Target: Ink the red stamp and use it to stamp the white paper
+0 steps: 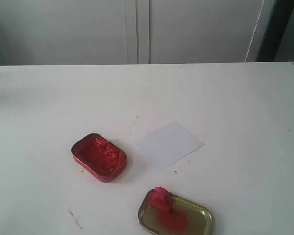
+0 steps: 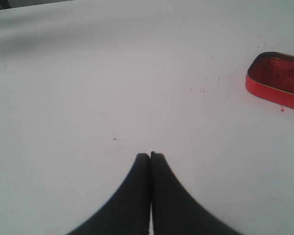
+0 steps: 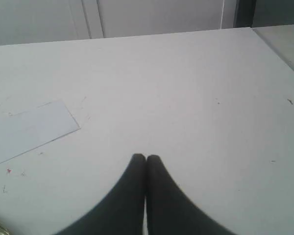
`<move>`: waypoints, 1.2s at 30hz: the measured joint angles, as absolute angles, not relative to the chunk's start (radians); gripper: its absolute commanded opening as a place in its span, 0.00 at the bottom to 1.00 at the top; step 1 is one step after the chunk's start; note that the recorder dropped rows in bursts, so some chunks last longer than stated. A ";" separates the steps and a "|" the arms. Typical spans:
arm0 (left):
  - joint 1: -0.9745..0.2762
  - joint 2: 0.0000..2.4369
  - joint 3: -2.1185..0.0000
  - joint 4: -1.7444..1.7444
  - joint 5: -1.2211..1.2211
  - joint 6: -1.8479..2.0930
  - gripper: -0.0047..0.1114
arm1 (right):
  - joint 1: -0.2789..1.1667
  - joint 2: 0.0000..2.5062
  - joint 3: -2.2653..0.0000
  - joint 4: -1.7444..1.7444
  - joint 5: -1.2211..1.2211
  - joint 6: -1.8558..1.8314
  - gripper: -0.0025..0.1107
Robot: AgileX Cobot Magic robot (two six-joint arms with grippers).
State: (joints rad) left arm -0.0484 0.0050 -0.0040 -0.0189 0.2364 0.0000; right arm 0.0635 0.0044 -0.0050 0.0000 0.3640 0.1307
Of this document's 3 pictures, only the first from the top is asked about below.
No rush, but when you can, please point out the red rubber stamp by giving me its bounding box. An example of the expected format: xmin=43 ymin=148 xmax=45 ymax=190
xmin=150 ymin=187 xmax=173 ymax=213

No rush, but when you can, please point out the red ink pad tin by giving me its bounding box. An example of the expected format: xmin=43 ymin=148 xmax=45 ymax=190
xmin=71 ymin=133 xmax=127 ymax=183

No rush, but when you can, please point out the white paper card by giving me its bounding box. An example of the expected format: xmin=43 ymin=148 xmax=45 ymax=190
xmin=136 ymin=121 xmax=204 ymax=171

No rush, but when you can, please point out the gold tin lid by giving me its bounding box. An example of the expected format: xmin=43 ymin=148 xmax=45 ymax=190
xmin=138 ymin=189 xmax=214 ymax=235

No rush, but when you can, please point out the white cabinet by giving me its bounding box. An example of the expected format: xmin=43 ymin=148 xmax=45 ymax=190
xmin=0 ymin=0 xmax=274 ymax=65

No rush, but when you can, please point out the dark vertical post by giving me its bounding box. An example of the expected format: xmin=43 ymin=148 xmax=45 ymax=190
xmin=256 ymin=0 xmax=294 ymax=62

